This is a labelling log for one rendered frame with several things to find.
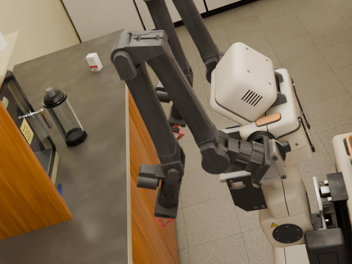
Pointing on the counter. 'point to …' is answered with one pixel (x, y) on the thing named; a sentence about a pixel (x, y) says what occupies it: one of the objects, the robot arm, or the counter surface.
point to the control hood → (13, 37)
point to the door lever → (43, 117)
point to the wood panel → (24, 186)
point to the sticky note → (26, 131)
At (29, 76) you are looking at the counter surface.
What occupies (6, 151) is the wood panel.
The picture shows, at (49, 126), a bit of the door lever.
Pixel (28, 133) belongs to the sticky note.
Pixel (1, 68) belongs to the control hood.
